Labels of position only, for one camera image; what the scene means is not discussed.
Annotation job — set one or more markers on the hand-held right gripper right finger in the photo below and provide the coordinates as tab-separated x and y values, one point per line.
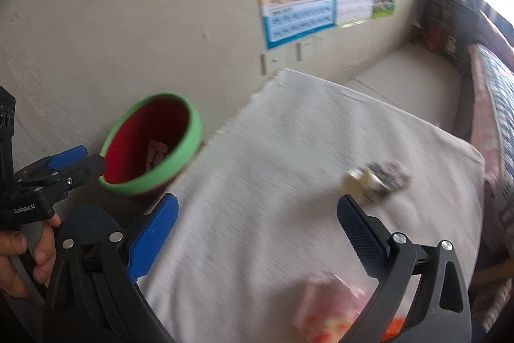
361	238

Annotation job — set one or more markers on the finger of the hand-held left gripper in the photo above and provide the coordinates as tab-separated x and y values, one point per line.
86	170
66	158

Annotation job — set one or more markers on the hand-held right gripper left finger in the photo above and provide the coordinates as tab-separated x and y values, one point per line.
154	236

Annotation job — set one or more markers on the pink wrapper with white label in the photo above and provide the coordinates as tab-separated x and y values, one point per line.
157	155

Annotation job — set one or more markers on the pink dotted plastic wrapper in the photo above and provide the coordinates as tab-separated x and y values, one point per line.
333	307

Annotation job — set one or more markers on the red bin with green rim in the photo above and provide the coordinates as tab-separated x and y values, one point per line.
154	126

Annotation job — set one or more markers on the person's left hand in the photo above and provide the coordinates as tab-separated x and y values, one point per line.
44	254

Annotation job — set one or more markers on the small cream container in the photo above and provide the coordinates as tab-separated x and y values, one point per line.
360	184

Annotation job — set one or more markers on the crumpled black white wrapper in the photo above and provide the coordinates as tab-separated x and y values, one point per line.
387	176

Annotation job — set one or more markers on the orange snack wrapper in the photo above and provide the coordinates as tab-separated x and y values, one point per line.
392	330

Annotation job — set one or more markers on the white table cloth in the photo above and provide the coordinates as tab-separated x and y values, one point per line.
281	166

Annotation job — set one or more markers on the wooden chair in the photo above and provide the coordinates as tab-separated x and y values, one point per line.
494	270

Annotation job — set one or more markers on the bed with patterned quilt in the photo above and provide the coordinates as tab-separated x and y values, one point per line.
496	118

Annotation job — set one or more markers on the red round object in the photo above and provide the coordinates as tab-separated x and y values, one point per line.
434	37

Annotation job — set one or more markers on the dark shelf unit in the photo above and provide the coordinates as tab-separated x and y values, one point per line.
449	21

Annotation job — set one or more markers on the white wall socket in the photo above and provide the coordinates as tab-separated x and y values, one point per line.
263	64
299	51

